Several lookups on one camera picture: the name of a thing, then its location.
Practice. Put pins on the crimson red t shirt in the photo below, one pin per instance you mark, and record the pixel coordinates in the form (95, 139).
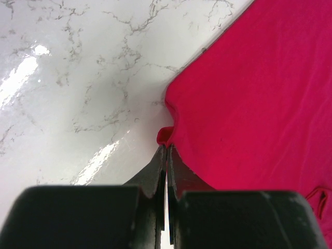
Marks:
(253, 112)

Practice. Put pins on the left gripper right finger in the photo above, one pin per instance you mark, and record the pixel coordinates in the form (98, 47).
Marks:
(202, 217)

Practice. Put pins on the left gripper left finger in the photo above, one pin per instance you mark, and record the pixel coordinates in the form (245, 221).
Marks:
(106, 216)

